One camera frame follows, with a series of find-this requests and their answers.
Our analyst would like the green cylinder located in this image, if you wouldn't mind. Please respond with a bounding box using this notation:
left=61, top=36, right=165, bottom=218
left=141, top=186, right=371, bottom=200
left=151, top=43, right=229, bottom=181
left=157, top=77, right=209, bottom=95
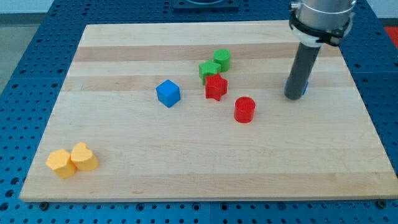
left=213, top=49, right=231, bottom=72

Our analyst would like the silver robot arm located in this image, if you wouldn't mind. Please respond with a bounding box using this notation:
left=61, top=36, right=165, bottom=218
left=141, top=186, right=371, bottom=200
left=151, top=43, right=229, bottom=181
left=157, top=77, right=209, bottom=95
left=289, top=0, right=356, bottom=48

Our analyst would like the blue cube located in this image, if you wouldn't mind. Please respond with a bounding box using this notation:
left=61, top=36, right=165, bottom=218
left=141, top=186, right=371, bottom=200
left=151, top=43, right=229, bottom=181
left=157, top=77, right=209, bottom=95
left=156, top=80, right=181, bottom=108

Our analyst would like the yellow pentagon block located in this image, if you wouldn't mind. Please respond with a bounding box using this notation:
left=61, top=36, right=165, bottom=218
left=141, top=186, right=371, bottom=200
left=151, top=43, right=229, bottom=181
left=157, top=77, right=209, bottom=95
left=46, top=149, right=77, bottom=179

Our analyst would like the green star block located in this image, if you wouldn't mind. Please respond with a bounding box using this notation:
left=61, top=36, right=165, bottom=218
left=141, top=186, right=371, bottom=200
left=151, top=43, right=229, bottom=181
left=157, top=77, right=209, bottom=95
left=198, top=60, right=221, bottom=85

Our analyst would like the blue block behind rod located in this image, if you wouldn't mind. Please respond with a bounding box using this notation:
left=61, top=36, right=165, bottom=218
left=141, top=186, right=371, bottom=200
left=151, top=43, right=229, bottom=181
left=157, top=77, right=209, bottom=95
left=302, top=81, right=309, bottom=96

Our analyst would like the red cylinder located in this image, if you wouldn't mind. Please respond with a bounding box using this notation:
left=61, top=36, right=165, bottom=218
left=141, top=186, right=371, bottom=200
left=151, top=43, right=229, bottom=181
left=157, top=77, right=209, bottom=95
left=234, top=96, right=256, bottom=123

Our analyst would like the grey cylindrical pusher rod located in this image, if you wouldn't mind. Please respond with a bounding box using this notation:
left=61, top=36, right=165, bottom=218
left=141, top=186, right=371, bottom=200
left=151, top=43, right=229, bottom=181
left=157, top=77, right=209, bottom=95
left=284, top=43, right=320, bottom=100

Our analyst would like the yellow heart block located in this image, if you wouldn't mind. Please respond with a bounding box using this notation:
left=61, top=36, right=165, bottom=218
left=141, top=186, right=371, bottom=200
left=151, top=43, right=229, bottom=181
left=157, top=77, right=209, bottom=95
left=71, top=142, right=99, bottom=171

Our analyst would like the wooden board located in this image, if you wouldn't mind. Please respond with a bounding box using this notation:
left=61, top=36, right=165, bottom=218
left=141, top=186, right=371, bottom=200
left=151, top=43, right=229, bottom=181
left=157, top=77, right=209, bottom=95
left=20, top=21, right=397, bottom=202

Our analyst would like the red star block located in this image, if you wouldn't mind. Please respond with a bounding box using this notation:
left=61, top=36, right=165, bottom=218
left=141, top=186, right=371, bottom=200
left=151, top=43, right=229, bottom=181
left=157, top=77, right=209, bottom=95
left=205, top=73, right=228, bottom=101

